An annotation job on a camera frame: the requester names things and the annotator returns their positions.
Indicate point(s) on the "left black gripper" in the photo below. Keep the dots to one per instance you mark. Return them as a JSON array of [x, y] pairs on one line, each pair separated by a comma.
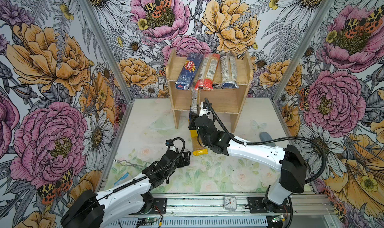
[[181, 164]]

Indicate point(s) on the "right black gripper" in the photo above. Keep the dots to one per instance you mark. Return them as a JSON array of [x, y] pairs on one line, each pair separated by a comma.
[[192, 121]]

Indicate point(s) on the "yellow spaghetti bag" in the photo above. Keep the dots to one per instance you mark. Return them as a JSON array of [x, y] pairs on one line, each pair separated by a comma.
[[198, 149]]

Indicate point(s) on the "brown striped spaghetti bag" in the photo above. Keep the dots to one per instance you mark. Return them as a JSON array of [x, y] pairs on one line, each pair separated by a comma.
[[194, 105]]

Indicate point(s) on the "red spaghetti bag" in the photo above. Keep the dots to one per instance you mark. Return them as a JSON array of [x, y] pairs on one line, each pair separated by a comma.
[[207, 72]]

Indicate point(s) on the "blue Barilla spaghetti box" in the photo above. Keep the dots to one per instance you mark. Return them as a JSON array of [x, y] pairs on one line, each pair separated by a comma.
[[188, 72]]

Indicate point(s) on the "grey white spaghetti bag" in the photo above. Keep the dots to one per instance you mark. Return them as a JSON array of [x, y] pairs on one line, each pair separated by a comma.
[[229, 71]]

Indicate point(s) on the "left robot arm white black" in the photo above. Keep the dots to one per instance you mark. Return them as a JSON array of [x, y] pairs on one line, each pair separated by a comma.
[[97, 210]]

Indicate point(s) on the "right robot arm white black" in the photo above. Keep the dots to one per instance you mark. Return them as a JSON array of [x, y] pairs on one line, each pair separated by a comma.
[[288, 161]]

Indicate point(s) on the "wooden two-tier shelf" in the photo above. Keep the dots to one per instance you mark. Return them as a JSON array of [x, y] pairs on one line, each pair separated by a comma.
[[227, 101]]

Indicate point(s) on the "blue grey glasses case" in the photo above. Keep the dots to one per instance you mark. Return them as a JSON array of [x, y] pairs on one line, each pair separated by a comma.
[[264, 136]]

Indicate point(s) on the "small plastic packet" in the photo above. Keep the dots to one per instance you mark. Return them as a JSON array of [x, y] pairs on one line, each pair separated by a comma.
[[126, 177]]

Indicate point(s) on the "small white desk clock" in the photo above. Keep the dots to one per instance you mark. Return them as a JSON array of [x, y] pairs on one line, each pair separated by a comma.
[[230, 203]]

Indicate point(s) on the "metal scissors tongs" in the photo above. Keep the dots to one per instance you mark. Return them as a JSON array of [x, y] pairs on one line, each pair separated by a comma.
[[129, 164]]

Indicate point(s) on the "green circuit board left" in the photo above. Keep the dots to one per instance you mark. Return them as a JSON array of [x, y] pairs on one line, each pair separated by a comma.
[[147, 221]]

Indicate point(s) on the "green circuit board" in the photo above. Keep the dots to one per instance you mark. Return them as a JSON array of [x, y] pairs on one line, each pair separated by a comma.
[[147, 221], [280, 218]]

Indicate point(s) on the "green circuit board right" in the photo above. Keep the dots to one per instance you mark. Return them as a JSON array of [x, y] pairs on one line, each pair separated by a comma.
[[280, 218]]

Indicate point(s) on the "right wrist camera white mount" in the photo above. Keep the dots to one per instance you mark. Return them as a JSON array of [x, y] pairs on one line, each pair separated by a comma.
[[204, 109]]

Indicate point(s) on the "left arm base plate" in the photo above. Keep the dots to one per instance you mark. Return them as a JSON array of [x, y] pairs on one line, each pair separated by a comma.
[[155, 207]]

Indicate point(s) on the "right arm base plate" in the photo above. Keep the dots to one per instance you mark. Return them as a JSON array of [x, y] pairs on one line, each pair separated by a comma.
[[256, 205]]

